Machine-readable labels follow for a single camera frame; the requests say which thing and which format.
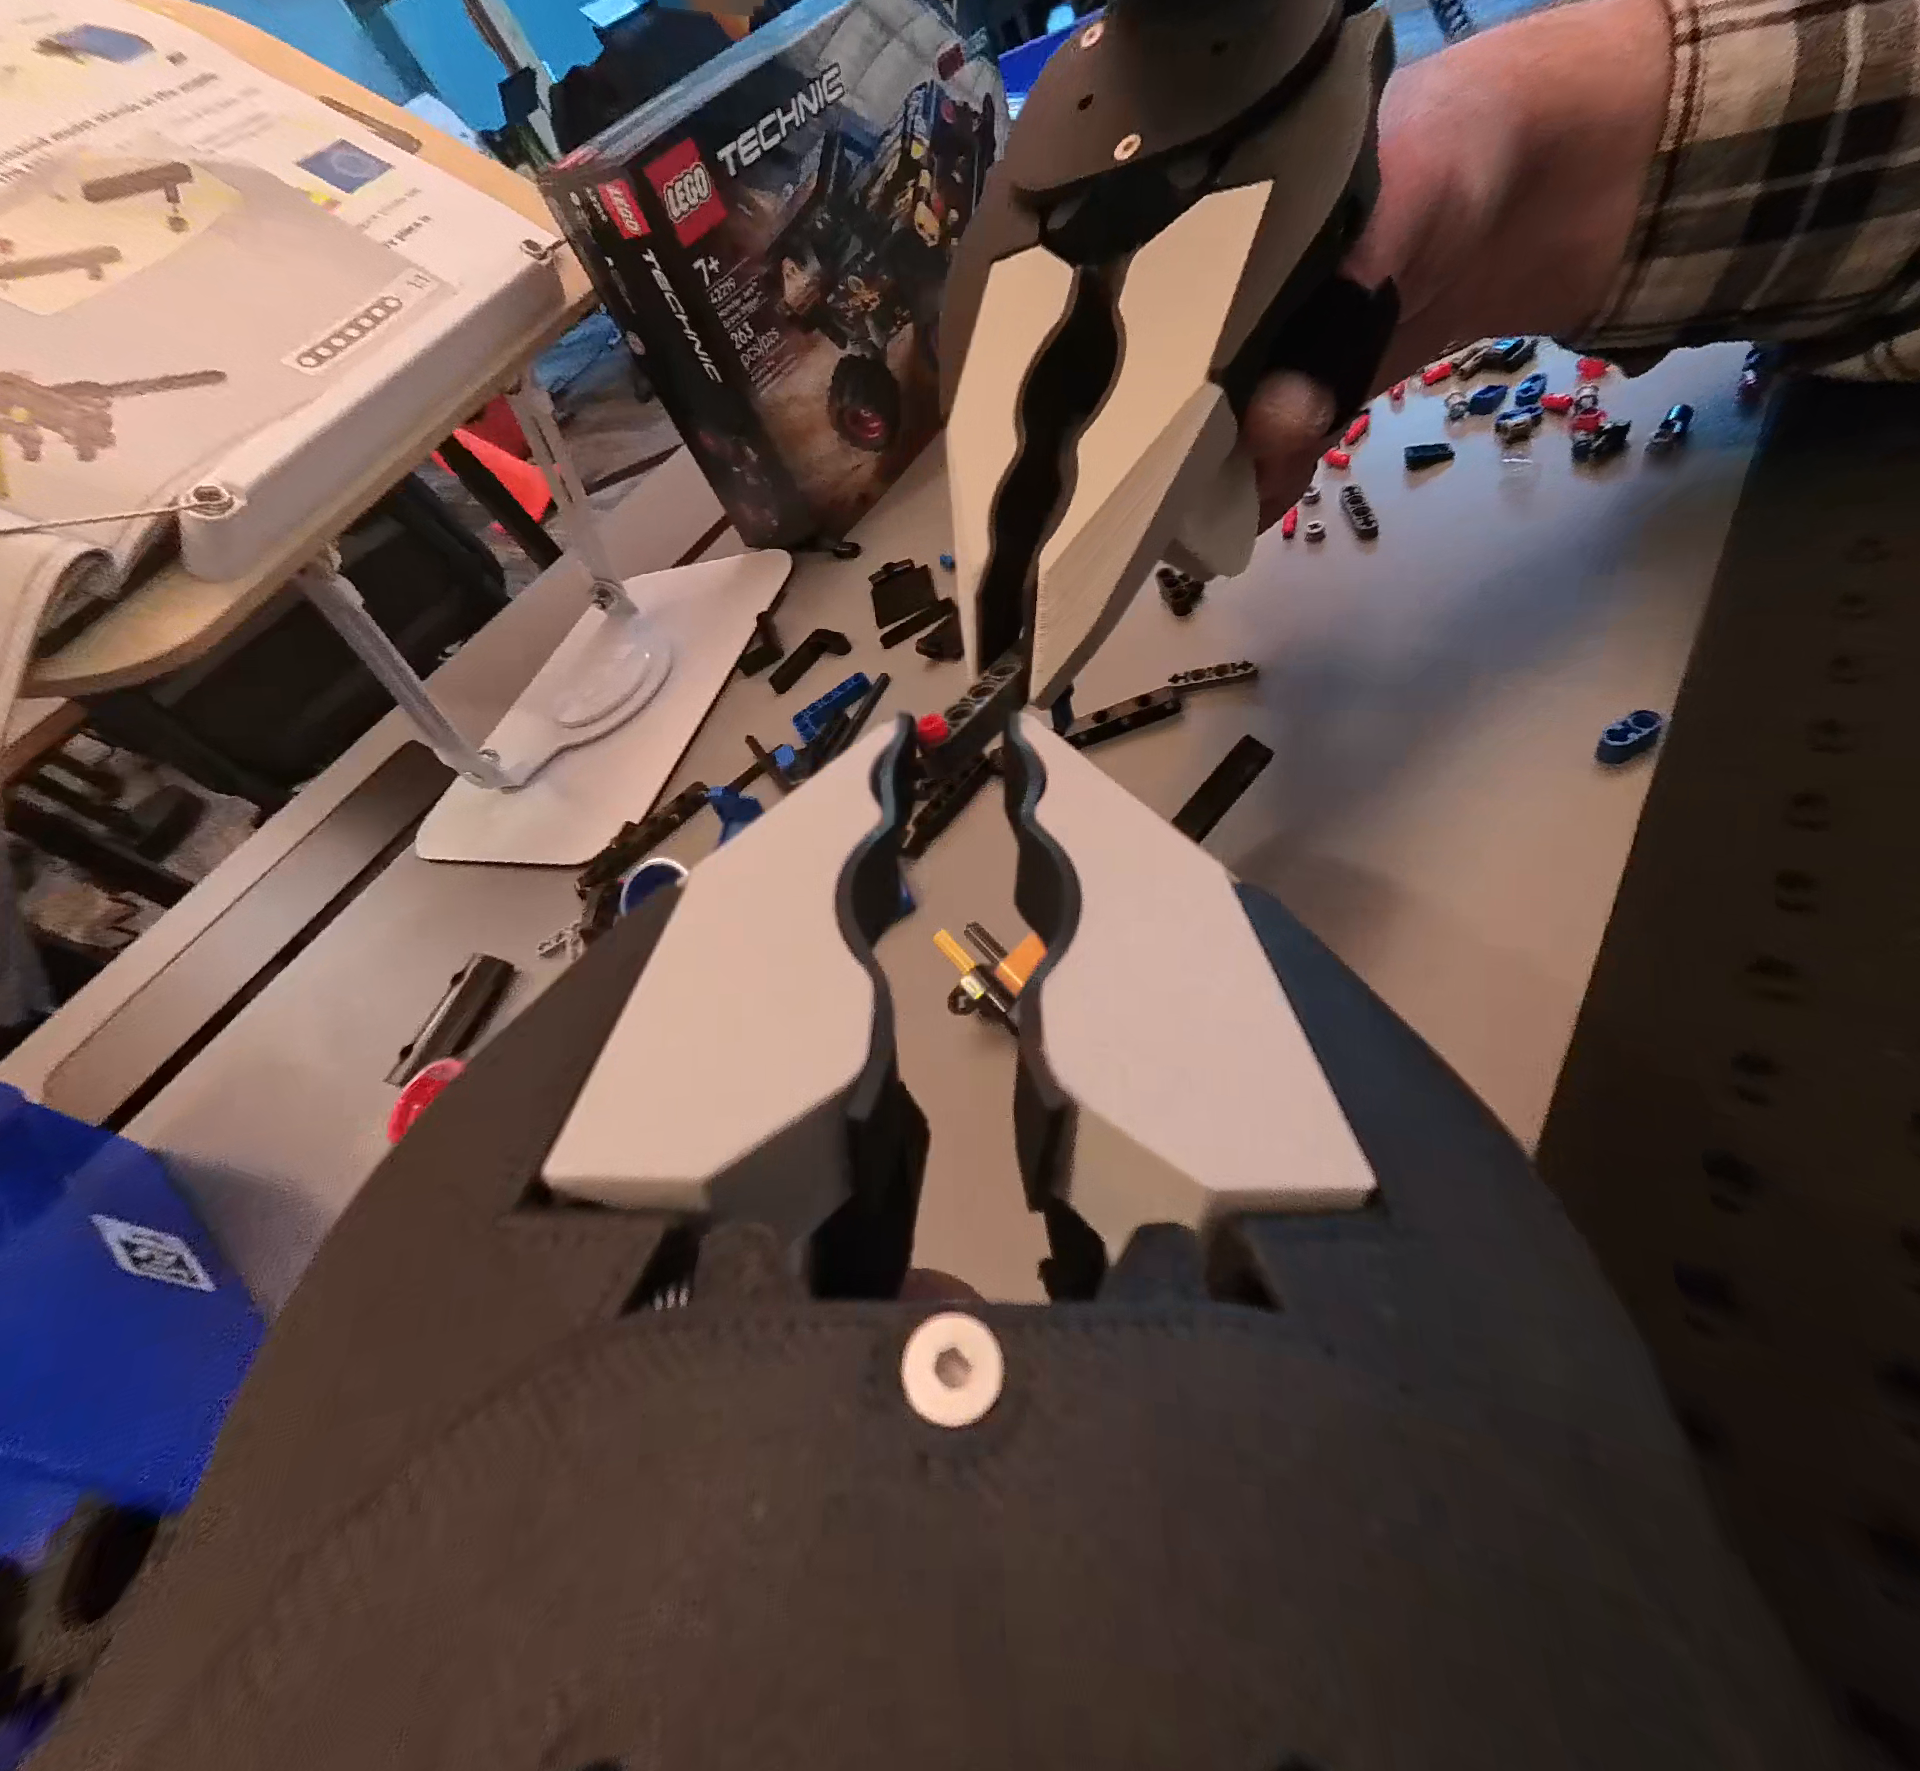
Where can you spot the black grille panel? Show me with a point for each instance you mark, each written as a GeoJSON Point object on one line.
{"type": "Point", "coordinates": [448, 1014]}

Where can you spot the person's right hand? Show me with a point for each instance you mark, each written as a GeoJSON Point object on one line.
{"type": "Point", "coordinates": [1514, 183]}

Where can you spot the black toy set box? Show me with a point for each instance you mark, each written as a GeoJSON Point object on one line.
{"type": "Point", "coordinates": [748, 301]}

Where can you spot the blue angled beam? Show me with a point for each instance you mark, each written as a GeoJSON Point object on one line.
{"type": "Point", "coordinates": [833, 709]}

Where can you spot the dark grey seven-hole beam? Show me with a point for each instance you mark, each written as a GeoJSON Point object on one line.
{"type": "Point", "coordinates": [967, 744]}

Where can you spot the blue wheel hub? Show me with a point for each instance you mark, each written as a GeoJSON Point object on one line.
{"type": "Point", "coordinates": [653, 882]}

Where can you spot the blue two-hole beam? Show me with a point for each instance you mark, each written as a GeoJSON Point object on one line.
{"type": "Point", "coordinates": [1629, 738]}

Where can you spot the white book stand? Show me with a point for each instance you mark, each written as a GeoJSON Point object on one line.
{"type": "Point", "coordinates": [675, 661]}

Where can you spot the large blue curved panel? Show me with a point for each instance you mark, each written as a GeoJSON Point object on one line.
{"type": "Point", "coordinates": [731, 810]}

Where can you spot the black T-shaped beam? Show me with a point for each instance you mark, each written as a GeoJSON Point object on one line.
{"type": "Point", "coordinates": [1178, 587]}

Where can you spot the red wheel hub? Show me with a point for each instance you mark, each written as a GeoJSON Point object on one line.
{"type": "Point", "coordinates": [420, 1099]}

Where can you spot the extra long black beam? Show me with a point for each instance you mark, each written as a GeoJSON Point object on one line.
{"type": "Point", "coordinates": [644, 842]}

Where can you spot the white desk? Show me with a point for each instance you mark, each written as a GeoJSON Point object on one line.
{"type": "Point", "coordinates": [1425, 827]}

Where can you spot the short grey thin liftarm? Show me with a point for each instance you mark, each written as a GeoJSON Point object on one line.
{"type": "Point", "coordinates": [1357, 510]}

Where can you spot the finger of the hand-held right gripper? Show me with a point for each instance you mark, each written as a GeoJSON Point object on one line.
{"type": "Point", "coordinates": [998, 377]}
{"type": "Point", "coordinates": [1170, 377]}

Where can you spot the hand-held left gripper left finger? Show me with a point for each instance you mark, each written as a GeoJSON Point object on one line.
{"type": "Point", "coordinates": [721, 1052]}

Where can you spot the pile of small building pieces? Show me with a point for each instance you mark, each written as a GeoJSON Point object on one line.
{"type": "Point", "coordinates": [1514, 407]}

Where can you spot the blue tagged storage bin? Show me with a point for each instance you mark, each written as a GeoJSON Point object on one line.
{"type": "Point", "coordinates": [104, 1352]}

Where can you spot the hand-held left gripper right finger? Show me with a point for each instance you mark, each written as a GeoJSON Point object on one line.
{"type": "Point", "coordinates": [1200, 1052]}

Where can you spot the yellow black Lego assembly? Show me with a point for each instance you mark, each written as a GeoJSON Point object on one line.
{"type": "Point", "coordinates": [989, 970]}

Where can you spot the black flat panel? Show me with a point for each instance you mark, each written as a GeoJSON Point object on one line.
{"type": "Point", "coordinates": [899, 595]}

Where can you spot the black curved panel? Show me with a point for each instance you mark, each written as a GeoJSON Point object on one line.
{"type": "Point", "coordinates": [943, 635]}

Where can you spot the printed task sheet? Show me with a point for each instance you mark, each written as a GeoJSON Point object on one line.
{"type": "Point", "coordinates": [149, 62]}

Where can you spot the black flat bar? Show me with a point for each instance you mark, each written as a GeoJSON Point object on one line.
{"type": "Point", "coordinates": [1223, 789]}

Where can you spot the orange cone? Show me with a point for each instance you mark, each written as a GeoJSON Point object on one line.
{"type": "Point", "coordinates": [503, 467]}

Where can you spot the black L-shaped beam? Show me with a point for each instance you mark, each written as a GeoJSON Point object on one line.
{"type": "Point", "coordinates": [811, 658]}

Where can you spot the person's right forearm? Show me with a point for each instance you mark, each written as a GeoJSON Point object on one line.
{"type": "Point", "coordinates": [1786, 151]}

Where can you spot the long grey thin liftarm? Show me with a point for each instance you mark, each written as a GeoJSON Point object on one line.
{"type": "Point", "coordinates": [1212, 674]}

